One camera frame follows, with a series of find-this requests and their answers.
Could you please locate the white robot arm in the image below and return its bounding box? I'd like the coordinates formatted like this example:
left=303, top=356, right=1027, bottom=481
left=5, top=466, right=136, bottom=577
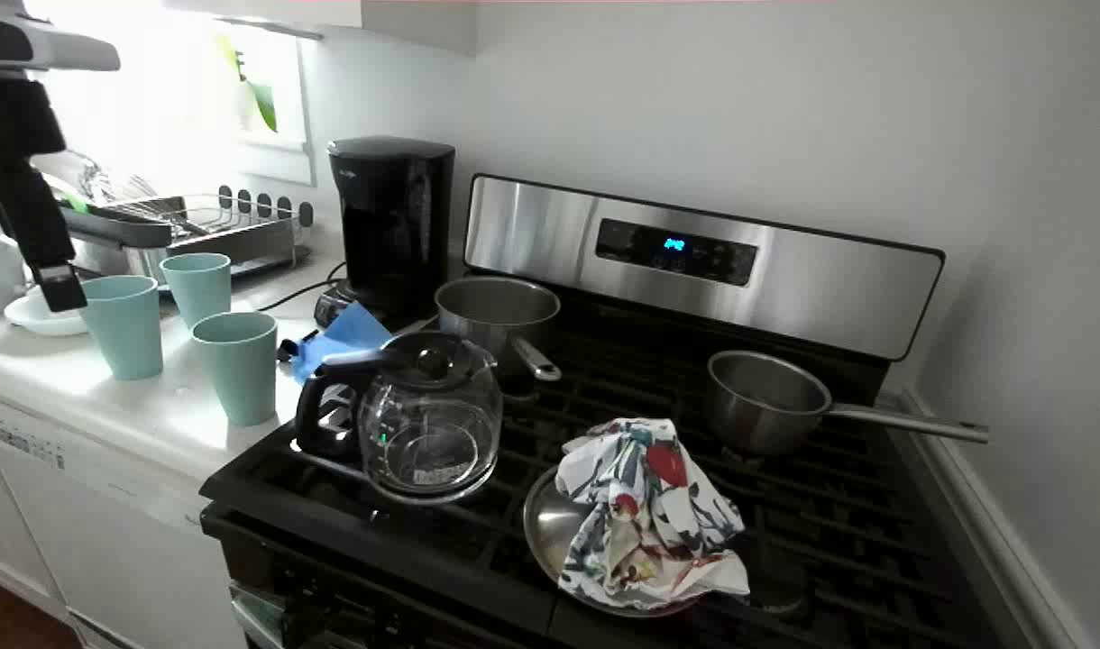
left=0, top=0, right=119, bottom=311

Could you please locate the blue cleaning cloth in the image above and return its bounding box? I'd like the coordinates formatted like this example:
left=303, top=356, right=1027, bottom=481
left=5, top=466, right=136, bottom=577
left=278, top=304, right=391, bottom=378

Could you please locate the potted green plant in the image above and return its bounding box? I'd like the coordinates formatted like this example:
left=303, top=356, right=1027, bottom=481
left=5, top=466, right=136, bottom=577
left=215, top=34, right=278, bottom=135

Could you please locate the blue cup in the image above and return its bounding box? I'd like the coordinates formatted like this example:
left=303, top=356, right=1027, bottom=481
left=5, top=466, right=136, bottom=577
left=191, top=313, right=278, bottom=427
left=82, top=273, right=161, bottom=378
left=159, top=251, right=231, bottom=329

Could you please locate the blue cup front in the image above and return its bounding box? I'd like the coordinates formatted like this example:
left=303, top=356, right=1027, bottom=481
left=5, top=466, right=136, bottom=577
left=191, top=313, right=278, bottom=427

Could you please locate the black power cord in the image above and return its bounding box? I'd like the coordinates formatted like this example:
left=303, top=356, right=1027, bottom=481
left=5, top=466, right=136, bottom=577
left=256, top=260, right=349, bottom=319

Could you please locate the steel saucepan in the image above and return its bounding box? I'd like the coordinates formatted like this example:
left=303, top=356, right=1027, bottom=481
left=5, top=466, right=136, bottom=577
left=706, top=351, right=987, bottom=457
left=434, top=273, right=563, bottom=381

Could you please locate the blue cup back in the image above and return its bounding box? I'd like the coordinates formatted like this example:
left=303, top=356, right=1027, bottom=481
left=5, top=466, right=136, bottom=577
left=159, top=251, right=231, bottom=329

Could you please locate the dish drying rack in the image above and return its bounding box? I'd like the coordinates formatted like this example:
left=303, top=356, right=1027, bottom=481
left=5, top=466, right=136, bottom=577
left=63, top=196, right=307, bottom=280

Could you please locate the glass coffee carafe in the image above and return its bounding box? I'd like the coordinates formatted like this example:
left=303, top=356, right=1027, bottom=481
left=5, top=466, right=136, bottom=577
left=297, top=331, right=500, bottom=504

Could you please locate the white bowl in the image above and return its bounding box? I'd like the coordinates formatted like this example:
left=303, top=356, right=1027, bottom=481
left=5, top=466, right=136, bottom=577
left=5, top=287, right=88, bottom=338

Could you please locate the steel saucepan back left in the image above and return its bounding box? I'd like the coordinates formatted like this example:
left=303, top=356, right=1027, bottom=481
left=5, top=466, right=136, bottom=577
left=434, top=273, right=563, bottom=381

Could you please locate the black coffee maker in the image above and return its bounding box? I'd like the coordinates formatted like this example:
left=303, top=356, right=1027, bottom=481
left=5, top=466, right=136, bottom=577
left=328, top=138, right=456, bottom=329

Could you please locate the stainless steel stove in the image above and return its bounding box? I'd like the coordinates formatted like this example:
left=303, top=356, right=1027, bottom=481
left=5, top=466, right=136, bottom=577
left=203, top=177, right=994, bottom=649

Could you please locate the steel frying pan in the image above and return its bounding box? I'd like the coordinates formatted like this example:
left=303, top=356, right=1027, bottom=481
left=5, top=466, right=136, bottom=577
left=521, top=466, right=696, bottom=625

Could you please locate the patterned kitchen towel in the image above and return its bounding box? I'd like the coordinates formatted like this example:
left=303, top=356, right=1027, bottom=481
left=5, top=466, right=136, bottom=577
left=556, top=418, right=750, bottom=614

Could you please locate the white lower cabinet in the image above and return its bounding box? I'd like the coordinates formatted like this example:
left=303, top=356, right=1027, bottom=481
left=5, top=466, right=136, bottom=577
left=0, top=404, right=247, bottom=649

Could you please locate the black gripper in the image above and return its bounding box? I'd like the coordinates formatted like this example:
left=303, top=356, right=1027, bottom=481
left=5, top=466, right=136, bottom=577
left=0, top=81, right=88, bottom=311

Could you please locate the steel saucepan right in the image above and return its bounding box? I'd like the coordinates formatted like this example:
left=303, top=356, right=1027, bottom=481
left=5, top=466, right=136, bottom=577
left=706, top=351, right=987, bottom=457

